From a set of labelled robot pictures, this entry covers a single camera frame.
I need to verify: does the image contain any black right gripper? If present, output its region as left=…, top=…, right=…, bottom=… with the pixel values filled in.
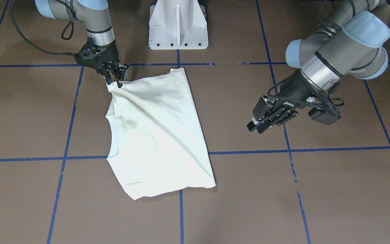
left=74, top=37, right=129, bottom=88

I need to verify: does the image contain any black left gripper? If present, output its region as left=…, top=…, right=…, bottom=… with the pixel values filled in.
left=246, top=69, right=317, bottom=133

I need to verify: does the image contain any cream long-sleeve t-shirt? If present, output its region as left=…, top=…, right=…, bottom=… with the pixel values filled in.
left=106, top=68, right=216, bottom=200

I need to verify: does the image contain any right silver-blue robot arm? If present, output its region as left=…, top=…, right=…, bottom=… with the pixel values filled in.
left=35, top=0, right=130, bottom=88

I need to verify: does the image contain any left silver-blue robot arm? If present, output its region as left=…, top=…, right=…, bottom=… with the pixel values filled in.
left=247, top=0, right=390, bottom=134

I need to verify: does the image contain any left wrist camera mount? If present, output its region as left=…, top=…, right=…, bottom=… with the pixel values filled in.
left=308, top=82, right=345, bottom=125

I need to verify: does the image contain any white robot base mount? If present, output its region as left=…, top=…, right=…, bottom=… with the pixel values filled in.
left=148, top=0, right=209, bottom=50

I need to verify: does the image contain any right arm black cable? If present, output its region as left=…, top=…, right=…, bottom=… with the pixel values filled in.
left=9, top=0, right=87, bottom=56

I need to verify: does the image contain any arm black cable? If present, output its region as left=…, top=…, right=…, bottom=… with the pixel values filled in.
left=9, top=0, right=87, bottom=56
left=317, top=0, right=358, bottom=38

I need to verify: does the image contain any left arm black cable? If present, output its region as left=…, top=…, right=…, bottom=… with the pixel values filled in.
left=317, top=0, right=358, bottom=38

